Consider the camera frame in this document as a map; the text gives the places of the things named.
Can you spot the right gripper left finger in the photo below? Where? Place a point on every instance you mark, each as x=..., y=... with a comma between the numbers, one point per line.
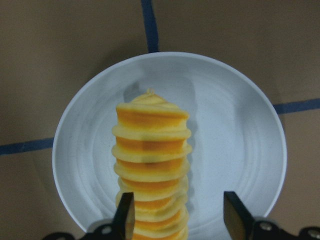
x=121, y=227

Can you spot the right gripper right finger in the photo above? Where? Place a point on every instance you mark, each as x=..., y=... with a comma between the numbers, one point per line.
x=241, y=225

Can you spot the blue plate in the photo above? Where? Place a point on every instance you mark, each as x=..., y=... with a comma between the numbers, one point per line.
x=237, y=139

